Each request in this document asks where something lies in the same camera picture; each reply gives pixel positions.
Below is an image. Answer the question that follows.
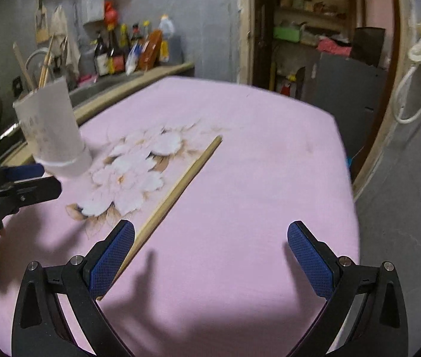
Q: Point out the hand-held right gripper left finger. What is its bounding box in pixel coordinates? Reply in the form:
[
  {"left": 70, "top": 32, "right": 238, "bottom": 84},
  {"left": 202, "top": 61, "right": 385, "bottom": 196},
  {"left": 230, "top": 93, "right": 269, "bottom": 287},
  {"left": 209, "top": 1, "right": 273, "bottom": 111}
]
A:
[{"left": 11, "top": 219, "right": 137, "bottom": 357}]

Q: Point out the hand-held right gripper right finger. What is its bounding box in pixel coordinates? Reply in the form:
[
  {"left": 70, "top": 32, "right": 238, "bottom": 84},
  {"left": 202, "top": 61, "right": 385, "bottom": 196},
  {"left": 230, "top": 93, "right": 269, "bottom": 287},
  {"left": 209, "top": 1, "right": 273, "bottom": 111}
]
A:
[{"left": 287, "top": 220, "right": 409, "bottom": 357}]

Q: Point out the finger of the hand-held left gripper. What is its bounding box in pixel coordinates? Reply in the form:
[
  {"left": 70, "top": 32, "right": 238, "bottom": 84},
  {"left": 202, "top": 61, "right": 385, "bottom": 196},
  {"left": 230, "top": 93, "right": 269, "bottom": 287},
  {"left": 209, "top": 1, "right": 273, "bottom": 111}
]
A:
[
  {"left": 0, "top": 162, "right": 46, "bottom": 185},
  {"left": 0, "top": 176, "right": 63, "bottom": 217}
]

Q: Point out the white cup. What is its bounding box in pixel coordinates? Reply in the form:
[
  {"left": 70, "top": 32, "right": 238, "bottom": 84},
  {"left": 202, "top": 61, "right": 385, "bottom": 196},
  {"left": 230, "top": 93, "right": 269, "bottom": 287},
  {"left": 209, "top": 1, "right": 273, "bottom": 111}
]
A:
[{"left": 13, "top": 78, "right": 93, "bottom": 179}]

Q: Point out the tan wooden chopstick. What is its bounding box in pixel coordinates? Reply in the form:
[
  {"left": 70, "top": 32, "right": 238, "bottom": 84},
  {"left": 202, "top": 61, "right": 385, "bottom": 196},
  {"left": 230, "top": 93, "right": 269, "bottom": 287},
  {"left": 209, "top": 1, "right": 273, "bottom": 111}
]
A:
[
  {"left": 44, "top": 46, "right": 55, "bottom": 84},
  {"left": 38, "top": 36, "right": 52, "bottom": 89}
]

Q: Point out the long brown wooden chopstick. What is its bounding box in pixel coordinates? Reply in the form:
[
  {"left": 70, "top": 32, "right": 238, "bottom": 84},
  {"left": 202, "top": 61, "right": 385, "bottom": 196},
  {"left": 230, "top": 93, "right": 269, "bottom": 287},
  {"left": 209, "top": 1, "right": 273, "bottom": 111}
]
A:
[{"left": 13, "top": 42, "right": 37, "bottom": 92}]

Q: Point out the thick brown wooden chopstick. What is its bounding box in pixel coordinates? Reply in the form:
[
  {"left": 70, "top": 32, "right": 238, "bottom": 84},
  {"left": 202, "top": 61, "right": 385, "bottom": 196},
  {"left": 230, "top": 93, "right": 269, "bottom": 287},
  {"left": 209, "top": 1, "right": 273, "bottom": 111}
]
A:
[{"left": 96, "top": 135, "right": 223, "bottom": 301}]

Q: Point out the pink floral tablecloth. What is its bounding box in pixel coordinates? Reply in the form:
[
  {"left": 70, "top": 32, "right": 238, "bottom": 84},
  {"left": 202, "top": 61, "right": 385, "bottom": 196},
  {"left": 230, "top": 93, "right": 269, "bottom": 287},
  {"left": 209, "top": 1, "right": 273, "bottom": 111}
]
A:
[{"left": 0, "top": 76, "right": 362, "bottom": 357}]

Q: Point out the dark sauce bottle red label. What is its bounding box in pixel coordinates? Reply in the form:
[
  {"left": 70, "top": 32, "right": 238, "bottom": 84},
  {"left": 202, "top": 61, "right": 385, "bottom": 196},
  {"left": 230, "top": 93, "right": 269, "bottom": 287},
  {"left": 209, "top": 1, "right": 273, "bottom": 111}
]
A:
[{"left": 106, "top": 26, "right": 126, "bottom": 75}]

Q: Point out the hanging white towel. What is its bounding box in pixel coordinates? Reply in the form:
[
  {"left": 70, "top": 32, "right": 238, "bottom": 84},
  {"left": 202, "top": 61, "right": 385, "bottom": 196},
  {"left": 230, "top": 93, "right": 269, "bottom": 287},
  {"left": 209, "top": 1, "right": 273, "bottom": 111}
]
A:
[{"left": 49, "top": 5, "right": 82, "bottom": 79}]

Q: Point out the hanging wooden board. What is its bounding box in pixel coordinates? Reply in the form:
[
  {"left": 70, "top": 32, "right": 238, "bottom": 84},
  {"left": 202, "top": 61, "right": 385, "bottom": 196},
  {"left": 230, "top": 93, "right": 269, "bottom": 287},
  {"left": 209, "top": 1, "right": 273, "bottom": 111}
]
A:
[{"left": 34, "top": 0, "right": 49, "bottom": 44}]

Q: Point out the blue white packet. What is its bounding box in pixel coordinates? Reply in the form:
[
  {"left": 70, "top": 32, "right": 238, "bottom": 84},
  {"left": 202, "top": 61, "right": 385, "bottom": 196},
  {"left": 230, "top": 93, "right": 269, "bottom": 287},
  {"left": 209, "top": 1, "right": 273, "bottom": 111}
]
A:
[{"left": 124, "top": 41, "right": 145, "bottom": 76}]

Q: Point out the black board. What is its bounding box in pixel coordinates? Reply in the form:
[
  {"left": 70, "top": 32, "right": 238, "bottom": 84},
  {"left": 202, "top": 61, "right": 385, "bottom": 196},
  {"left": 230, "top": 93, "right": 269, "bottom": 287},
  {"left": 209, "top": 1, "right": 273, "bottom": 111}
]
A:
[{"left": 313, "top": 52, "right": 388, "bottom": 157}]

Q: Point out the red yellow container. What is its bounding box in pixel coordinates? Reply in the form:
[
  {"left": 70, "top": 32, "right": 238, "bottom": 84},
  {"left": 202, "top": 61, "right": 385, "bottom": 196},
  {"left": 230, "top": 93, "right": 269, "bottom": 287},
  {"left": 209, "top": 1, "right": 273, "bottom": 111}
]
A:
[{"left": 279, "top": 74, "right": 297, "bottom": 97}]

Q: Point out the red hanging ornament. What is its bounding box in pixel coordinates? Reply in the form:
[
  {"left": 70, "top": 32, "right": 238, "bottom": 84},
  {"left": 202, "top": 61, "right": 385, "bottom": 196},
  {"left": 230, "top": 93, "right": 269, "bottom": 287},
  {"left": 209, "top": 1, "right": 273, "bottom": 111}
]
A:
[{"left": 104, "top": 1, "right": 119, "bottom": 30}]

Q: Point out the red cloth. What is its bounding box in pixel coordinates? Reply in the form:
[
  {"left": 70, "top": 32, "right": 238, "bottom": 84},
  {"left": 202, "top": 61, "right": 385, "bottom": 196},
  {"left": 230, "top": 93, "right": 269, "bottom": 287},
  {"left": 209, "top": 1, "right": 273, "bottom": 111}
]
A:
[{"left": 316, "top": 37, "right": 353, "bottom": 57}]

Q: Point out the dark flat panel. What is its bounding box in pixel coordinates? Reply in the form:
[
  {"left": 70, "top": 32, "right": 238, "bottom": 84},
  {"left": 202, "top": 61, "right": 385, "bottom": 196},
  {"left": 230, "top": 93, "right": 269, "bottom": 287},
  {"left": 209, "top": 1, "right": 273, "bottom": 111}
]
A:
[{"left": 354, "top": 27, "right": 386, "bottom": 69}]

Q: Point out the green box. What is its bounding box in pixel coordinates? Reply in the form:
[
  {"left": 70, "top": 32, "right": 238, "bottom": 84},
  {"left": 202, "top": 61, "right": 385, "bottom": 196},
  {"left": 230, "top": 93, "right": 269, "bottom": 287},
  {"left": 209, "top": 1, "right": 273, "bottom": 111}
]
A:
[{"left": 273, "top": 25, "right": 303, "bottom": 43}]

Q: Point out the wooden storage shelf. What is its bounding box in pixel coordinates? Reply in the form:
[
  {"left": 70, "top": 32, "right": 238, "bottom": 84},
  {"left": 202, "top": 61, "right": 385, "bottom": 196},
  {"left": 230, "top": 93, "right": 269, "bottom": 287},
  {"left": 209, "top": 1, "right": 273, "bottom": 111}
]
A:
[{"left": 255, "top": 0, "right": 356, "bottom": 93}]

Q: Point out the curved wooden door post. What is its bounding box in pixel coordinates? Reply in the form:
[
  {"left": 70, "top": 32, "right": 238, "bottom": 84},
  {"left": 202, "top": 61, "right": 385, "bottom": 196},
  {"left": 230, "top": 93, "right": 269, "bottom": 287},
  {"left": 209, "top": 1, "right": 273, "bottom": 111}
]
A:
[{"left": 352, "top": 0, "right": 414, "bottom": 194}]

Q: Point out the white cable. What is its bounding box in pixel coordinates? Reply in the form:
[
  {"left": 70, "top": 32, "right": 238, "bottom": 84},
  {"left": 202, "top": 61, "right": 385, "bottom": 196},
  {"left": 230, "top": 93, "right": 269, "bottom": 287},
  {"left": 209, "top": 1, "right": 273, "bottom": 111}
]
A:
[{"left": 393, "top": 57, "right": 421, "bottom": 124}]

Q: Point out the straight wooden door post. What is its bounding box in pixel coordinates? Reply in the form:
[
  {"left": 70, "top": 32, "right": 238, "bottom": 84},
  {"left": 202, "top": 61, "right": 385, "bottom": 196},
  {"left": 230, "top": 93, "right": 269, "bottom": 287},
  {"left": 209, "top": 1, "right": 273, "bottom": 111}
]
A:
[{"left": 237, "top": 0, "right": 256, "bottom": 84}]

